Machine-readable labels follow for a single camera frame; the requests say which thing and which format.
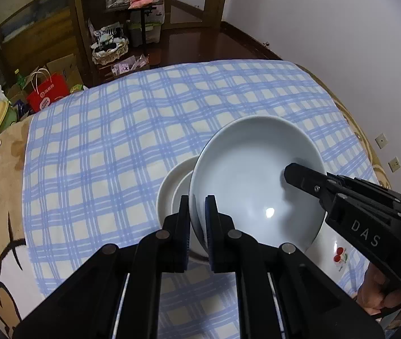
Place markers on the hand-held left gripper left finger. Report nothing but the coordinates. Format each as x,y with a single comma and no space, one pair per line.
185,235

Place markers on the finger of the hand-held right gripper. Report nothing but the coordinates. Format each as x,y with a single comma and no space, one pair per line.
303,178

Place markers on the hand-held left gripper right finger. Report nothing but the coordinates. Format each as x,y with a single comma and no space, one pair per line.
210,236

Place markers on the maroon patterned bowl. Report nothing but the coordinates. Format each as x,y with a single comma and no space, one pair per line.
179,187

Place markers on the white cherry print plate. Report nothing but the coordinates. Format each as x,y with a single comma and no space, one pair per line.
327,250

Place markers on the white cartoon print bowl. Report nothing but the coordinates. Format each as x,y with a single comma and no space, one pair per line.
250,169

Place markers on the person's right hand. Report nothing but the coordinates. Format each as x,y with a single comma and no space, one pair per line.
371,289

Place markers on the blue plaid cloth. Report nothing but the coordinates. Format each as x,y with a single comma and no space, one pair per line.
115,148

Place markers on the packets on floor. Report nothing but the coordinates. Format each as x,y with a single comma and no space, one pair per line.
130,64

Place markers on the red paper bag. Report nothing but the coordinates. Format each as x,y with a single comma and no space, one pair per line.
47,95

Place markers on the lace trimmed basket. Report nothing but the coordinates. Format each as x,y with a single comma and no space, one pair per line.
110,53

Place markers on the clear plastic storage box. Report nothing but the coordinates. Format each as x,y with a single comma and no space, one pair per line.
151,33

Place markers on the black and white striped plush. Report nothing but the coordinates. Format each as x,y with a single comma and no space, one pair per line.
107,35

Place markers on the open cardboard box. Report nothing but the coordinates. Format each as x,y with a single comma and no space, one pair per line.
20,93

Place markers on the green bottle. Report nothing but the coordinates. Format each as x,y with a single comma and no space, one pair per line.
19,79

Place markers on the small folding table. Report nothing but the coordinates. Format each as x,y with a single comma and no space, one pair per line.
144,10

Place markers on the wooden corner shelf unit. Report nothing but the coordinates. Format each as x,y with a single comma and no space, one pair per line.
80,14

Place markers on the wooden wardrobe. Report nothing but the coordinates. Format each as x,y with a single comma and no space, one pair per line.
27,24

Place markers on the beige wall socket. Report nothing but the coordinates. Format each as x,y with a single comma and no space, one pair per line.
394,163
382,140

